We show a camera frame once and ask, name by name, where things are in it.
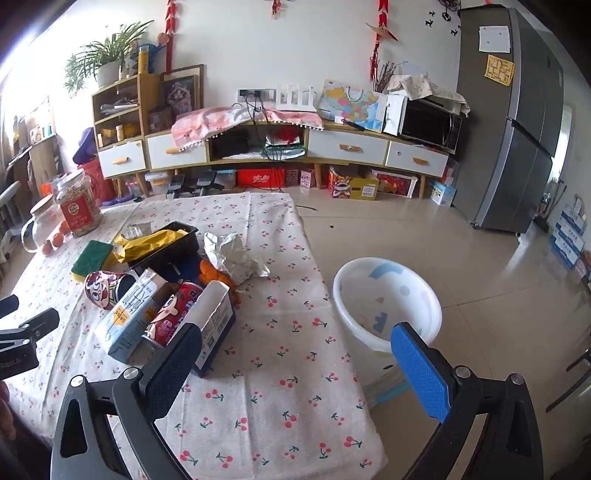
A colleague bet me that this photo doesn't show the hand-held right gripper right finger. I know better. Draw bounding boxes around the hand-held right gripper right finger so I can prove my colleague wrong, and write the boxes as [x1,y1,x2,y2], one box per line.
[390,322,546,480]

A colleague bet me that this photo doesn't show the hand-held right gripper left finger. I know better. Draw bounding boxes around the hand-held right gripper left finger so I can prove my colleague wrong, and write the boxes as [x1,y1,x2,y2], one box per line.
[50,323,204,480]

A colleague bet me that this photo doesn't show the green yellow scouring sponge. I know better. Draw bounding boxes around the green yellow scouring sponge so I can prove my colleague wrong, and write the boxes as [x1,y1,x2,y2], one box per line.
[71,240,115,281]

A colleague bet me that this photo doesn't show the white plastic basin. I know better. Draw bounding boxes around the white plastic basin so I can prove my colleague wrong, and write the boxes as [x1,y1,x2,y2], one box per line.
[333,257,443,354]

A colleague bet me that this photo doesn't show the black plastic tray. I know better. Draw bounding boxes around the black plastic tray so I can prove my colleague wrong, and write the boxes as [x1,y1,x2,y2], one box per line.
[129,222,201,283]

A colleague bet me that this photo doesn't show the person's left hand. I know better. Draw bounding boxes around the person's left hand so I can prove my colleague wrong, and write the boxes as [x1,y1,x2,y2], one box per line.
[0,383,14,442]

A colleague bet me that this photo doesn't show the red cartoon face can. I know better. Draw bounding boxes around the red cartoon face can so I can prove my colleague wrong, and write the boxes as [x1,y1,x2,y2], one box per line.
[141,281,206,348]

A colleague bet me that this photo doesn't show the blue cardboard box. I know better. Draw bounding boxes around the blue cardboard box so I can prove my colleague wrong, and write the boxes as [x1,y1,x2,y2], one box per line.
[178,280,236,379]

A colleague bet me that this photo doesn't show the light blue milk carton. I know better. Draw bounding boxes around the light blue milk carton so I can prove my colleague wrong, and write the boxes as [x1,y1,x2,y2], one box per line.
[95,268,169,364]

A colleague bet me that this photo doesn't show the face print paper cup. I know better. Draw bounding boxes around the face print paper cup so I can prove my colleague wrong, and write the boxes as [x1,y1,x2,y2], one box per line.
[84,271,139,310]

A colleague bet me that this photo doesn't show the grey chair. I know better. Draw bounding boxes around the grey chair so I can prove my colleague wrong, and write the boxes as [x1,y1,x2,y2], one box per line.
[0,180,24,259]

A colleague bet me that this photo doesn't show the glass jar with wooden lid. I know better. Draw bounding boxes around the glass jar with wooden lid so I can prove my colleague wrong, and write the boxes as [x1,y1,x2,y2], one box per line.
[21,194,63,254]

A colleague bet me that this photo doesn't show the orange snack packet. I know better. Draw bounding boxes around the orange snack packet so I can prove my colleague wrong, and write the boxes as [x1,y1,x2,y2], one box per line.
[198,259,243,305]

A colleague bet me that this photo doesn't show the person's dark clothing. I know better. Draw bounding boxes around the person's dark clothing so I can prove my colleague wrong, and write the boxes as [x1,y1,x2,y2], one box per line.
[0,415,52,480]

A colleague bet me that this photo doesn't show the cherry print tablecloth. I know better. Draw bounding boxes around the cherry print tablecloth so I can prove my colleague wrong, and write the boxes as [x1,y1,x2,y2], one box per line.
[0,191,389,480]

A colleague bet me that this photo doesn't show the red label peanut jar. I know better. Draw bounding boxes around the red label peanut jar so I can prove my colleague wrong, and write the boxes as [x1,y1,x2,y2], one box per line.
[55,169,103,237]

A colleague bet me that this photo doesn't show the crumpled silver foil wrapper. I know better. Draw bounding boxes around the crumpled silver foil wrapper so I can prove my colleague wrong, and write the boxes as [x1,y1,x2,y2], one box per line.
[203,232,271,284]

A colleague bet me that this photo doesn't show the yellow plastic bag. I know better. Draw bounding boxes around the yellow plastic bag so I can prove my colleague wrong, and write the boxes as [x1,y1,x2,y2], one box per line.
[113,229,188,264]

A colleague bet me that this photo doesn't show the red bucket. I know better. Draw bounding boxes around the red bucket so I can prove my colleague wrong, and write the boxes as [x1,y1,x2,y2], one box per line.
[76,161,116,204]

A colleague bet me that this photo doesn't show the cluttered wooden shelf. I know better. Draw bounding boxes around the cluttered wooden shelf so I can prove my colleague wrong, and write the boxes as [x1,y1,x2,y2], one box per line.
[7,97,65,185]

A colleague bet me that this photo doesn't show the purple hat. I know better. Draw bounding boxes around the purple hat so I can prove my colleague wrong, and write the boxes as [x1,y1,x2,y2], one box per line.
[73,127,100,164]

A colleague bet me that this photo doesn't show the clear storage box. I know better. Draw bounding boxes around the clear storage box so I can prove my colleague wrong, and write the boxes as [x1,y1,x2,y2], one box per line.
[145,171,174,197]

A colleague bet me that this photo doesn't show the blue white box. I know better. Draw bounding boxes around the blue white box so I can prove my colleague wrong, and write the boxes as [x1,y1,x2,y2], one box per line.
[429,180,457,206]

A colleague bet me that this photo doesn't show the white drawer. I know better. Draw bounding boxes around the white drawer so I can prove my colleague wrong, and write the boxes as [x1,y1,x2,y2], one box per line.
[147,131,208,171]
[307,130,389,167]
[98,141,146,179]
[385,141,450,178]

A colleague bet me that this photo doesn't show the red gift box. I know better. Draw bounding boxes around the red gift box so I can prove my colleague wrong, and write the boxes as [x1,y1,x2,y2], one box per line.
[372,170,419,198]

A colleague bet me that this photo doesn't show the red yellow printed carton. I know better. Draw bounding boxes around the red yellow printed carton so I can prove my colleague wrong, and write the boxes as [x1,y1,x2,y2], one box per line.
[328,166,380,200]

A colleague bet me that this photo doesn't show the flat red box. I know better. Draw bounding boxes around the flat red box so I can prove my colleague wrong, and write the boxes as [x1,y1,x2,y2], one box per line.
[237,168,287,189]

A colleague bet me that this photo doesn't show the stack of blue white cartons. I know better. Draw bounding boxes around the stack of blue white cartons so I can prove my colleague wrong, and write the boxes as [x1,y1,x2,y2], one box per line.
[549,194,588,269]

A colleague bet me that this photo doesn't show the grey refrigerator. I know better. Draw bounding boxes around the grey refrigerator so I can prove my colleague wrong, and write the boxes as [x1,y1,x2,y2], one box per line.
[452,7,565,236]

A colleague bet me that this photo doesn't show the pink fringed cloth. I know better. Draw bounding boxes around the pink fringed cloth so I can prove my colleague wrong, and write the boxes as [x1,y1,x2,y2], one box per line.
[172,106,325,151]

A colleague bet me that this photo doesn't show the wooden shelf cabinet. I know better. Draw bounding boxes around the wooden shelf cabinet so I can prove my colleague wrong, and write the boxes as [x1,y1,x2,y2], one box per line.
[91,73,162,197]

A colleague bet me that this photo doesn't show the long wooden TV cabinet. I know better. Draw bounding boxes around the long wooden TV cabinet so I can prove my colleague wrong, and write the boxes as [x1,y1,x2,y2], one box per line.
[145,117,451,199]

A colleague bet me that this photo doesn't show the black microwave oven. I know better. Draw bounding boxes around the black microwave oven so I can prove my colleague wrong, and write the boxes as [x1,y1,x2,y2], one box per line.
[399,97,464,154]

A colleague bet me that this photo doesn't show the potted green plant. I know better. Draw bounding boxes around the potted green plant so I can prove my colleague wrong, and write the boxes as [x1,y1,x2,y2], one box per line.
[64,21,155,97]

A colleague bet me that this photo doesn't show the white paper bag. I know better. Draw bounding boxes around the white paper bag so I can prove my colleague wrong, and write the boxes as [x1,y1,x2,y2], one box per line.
[382,95,407,137]

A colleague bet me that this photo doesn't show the framed picture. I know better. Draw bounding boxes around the framed picture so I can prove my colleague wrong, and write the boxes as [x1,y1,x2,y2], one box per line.
[159,65,205,125]

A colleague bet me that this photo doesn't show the map print bag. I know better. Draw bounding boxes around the map print bag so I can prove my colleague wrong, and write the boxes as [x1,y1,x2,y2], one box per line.
[318,79,387,134]

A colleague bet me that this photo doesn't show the floral cloth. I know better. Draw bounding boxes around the floral cloth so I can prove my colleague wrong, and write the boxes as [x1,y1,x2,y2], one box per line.
[385,74,472,116]

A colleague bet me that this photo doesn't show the white slotted rack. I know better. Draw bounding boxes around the white slotted rack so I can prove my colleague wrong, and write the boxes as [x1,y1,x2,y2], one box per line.
[276,83,317,112]

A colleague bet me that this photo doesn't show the dried twig bunch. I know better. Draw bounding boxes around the dried twig bunch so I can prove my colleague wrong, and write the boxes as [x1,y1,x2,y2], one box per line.
[373,60,408,94]

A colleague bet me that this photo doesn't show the yellow paper note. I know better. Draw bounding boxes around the yellow paper note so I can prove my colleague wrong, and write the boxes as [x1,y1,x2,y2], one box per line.
[484,54,515,87]

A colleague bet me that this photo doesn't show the white paper sheet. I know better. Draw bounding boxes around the white paper sheet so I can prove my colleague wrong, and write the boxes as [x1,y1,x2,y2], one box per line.
[479,25,511,53]

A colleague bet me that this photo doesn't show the black cables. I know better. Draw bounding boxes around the black cables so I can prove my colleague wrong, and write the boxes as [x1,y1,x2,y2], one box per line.
[244,95,288,162]

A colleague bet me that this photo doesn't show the red tassel wall decoration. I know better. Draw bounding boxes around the red tassel wall decoration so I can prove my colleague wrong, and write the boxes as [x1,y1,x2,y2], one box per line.
[366,0,399,81]

